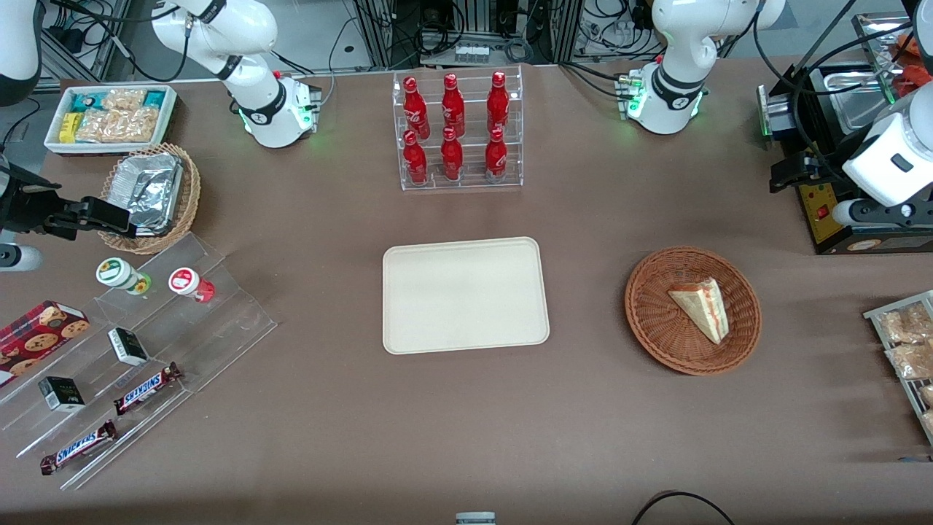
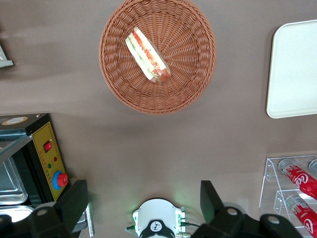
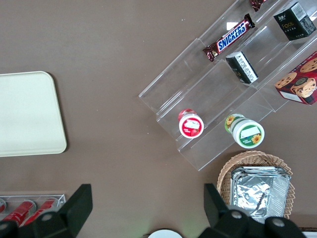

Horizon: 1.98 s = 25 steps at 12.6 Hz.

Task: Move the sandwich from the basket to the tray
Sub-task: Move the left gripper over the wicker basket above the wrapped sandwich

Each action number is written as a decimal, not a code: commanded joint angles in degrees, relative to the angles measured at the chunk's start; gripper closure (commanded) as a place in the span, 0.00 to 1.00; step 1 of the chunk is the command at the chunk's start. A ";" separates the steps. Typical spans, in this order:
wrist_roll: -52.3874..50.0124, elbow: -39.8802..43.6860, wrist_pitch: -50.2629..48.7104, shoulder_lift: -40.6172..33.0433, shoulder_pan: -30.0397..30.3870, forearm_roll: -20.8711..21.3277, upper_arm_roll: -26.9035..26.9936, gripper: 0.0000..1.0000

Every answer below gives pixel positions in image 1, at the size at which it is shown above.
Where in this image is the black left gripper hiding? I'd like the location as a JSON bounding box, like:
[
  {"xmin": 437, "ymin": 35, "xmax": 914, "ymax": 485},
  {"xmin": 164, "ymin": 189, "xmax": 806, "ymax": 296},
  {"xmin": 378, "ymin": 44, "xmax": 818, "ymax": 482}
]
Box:
[{"xmin": 770, "ymin": 148, "xmax": 855, "ymax": 195}]

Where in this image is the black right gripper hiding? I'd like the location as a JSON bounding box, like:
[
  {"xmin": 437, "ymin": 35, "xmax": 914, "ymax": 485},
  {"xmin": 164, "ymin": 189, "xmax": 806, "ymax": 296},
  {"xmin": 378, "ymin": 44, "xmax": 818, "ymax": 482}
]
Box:
[{"xmin": 0, "ymin": 168, "xmax": 133, "ymax": 241}]

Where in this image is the triangular sandwich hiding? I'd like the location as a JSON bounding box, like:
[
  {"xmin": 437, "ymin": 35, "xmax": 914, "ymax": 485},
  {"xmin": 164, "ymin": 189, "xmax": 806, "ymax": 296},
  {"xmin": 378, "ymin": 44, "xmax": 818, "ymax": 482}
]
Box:
[{"xmin": 668, "ymin": 277, "xmax": 730, "ymax": 345}]

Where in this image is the light tan wicker basket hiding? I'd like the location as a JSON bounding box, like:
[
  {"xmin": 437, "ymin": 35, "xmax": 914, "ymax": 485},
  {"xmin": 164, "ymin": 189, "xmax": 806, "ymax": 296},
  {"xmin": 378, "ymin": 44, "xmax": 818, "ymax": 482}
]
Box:
[{"xmin": 97, "ymin": 142, "xmax": 201, "ymax": 255}]

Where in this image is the brown round wicker basket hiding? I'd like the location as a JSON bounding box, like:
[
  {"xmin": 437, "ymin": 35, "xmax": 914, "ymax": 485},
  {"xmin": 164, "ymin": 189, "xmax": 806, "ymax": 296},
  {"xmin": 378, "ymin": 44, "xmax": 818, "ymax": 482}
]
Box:
[{"xmin": 625, "ymin": 246, "xmax": 762, "ymax": 376}]

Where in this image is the beige plastic tray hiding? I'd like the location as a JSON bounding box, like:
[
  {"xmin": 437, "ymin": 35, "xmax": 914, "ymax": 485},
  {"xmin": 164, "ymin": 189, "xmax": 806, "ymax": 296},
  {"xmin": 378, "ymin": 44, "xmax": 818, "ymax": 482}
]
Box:
[{"xmin": 382, "ymin": 236, "xmax": 551, "ymax": 356}]

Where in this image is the aluminium foil container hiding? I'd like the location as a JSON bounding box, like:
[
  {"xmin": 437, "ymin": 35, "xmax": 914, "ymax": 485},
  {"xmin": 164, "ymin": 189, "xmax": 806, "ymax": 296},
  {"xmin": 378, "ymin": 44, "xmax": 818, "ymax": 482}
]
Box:
[{"xmin": 109, "ymin": 152, "xmax": 184, "ymax": 236}]

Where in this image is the black hot food display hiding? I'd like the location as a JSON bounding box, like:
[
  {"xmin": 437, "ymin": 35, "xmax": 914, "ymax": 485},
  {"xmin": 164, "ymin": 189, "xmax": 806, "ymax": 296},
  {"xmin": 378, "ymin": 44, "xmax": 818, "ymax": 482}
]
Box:
[{"xmin": 758, "ymin": 11, "xmax": 933, "ymax": 256}]

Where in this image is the green yogurt cup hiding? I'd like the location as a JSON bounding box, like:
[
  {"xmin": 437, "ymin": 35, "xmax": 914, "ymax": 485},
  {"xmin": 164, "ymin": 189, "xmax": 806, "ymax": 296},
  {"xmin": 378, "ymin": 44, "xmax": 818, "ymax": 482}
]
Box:
[{"xmin": 95, "ymin": 257, "xmax": 152, "ymax": 295}]

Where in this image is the white rectangular snack bin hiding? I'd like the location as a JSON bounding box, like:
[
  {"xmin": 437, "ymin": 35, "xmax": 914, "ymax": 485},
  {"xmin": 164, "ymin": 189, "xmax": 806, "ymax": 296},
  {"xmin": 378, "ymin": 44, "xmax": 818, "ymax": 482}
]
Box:
[{"xmin": 44, "ymin": 85, "xmax": 178, "ymax": 156}]

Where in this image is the grey finned metal box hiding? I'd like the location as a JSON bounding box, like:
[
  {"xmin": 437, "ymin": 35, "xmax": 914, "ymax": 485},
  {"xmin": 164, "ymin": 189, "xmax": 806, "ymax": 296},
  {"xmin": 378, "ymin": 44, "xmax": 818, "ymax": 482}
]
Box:
[{"xmin": 757, "ymin": 82, "xmax": 803, "ymax": 141}]

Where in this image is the clear bag of crackers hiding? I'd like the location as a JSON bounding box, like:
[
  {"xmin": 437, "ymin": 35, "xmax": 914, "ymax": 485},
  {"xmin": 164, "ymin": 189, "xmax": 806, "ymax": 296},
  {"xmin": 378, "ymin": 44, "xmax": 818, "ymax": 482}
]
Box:
[
  {"xmin": 75, "ymin": 108, "xmax": 161, "ymax": 144},
  {"xmin": 102, "ymin": 88, "xmax": 148, "ymax": 112}
]

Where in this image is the red yogurt cup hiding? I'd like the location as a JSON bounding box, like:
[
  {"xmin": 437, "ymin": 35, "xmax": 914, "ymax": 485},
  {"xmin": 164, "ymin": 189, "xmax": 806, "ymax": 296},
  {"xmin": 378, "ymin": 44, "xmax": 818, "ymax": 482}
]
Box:
[{"xmin": 168, "ymin": 268, "xmax": 216, "ymax": 303}]

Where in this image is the stainless steel pan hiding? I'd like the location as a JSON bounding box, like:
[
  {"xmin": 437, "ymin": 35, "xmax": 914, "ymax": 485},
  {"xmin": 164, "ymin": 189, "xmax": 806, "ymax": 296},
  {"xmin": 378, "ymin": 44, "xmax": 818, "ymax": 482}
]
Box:
[{"xmin": 829, "ymin": 69, "xmax": 897, "ymax": 133}]

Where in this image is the small black carton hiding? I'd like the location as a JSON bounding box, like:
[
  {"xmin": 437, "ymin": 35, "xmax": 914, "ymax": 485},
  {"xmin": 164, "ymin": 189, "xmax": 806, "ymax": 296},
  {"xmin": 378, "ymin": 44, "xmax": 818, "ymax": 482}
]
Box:
[
  {"xmin": 108, "ymin": 327, "xmax": 149, "ymax": 367},
  {"xmin": 38, "ymin": 376, "xmax": 86, "ymax": 413}
]

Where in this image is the red cookie box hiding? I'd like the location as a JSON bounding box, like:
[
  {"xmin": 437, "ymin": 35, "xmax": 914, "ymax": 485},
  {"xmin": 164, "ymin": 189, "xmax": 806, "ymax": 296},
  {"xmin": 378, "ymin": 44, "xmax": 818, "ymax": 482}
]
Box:
[{"xmin": 0, "ymin": 300, "xmax": 90, "ymax": 387}]

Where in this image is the clear acrylic stepped display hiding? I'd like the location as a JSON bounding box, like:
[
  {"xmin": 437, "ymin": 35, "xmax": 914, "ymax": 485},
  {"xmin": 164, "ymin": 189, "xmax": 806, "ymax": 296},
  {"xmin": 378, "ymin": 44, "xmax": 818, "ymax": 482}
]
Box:
[{"xmin": 0, "ymin": 232, "xmax": 278, "ymax": 491}]

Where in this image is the aluminium profile stand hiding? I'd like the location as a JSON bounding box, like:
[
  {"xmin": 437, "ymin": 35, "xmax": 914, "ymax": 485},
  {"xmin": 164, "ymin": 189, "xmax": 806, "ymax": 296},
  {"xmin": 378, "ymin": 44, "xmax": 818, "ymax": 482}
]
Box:
[{"xmin": 40, "ymin": 0, "xmax": 136, "ymax": 82}]

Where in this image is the snickers chocolate bar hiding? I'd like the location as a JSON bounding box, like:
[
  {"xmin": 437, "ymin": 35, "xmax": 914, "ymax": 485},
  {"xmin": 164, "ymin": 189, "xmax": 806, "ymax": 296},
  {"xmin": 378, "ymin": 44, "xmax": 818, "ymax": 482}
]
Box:
[
  {"xmin": 40, "ymin": 420, "xmax": 117, "ymax": 476},
  {"xmin": 113, "ymin": 362, "xmax": 183, "ymax": 416}
]

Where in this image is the clear bag of pastries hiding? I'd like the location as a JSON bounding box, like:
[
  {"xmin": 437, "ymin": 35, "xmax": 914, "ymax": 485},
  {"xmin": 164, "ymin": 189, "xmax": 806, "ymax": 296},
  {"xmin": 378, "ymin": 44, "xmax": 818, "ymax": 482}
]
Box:
[
  {"xmin": 886, "ymin": 343, "xmax": 933, "ymax": 380},
  {"xmin": 877, "ymin": 303, "xmax": 933, "ymax": 345}
]

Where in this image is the red cola bottle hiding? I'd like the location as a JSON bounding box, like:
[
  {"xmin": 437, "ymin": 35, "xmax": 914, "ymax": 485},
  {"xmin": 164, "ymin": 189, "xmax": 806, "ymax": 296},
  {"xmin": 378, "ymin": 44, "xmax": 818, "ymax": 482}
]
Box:
[
  {"xmin": 485, "ymin": 127, "xmax": 508, "ymax": 181},
  {"xmin": 403, "ymin": 130, "xmax": 429, "ymax": 185},
  {"xmin": 403, "ymin": 76, "xmax": 431, "ymax": 141},
  {"xmin": 442, "ymin": 73, "xmax": 466, "ymax": 138},
  {"xmin": 487, "ymin": 71, "xmax": 510, "ymax": 134},
  {"xmin": 440, "ymin": 127, "xmax": 464, "ymax": 182}
]

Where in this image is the clear acrylic bottle rack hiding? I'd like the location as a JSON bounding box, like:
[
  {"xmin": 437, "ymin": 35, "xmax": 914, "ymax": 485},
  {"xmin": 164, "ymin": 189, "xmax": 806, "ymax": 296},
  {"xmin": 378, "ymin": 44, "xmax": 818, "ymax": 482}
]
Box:
[{"xmin": 392, "ymin": 64, "xmax": 524, "ymax": 192}]

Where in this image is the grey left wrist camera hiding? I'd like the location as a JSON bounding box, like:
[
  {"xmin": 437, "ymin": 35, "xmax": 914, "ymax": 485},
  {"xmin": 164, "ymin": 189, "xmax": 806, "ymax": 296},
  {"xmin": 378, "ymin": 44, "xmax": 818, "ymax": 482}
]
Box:
[{"xmin": 833, "ymin": 198, "xmax": 933, "ymax": 228}]

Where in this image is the grey wire rack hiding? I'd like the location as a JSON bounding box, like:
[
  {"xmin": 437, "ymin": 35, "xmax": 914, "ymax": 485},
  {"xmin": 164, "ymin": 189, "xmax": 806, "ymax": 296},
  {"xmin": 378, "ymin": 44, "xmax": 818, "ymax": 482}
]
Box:
[{"xmin": 864, "ymin": 290, "xmax": 933, "ymax": 446}]

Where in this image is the aluminium equipment frame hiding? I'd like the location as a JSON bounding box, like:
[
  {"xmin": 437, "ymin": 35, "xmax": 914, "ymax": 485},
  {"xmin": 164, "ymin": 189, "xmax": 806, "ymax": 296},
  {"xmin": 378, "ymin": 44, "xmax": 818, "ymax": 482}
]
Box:
[{"xmin": 354, "ymin": 0, "xmax": 584, "ymax": 70}]

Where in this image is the black cable loop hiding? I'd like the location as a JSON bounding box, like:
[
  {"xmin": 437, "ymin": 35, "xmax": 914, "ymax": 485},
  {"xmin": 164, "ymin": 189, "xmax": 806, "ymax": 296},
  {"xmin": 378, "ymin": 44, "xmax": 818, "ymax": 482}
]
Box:
[{"xmin": 631, "ymin": 491, "xmax": 737, "ymax": 525}]

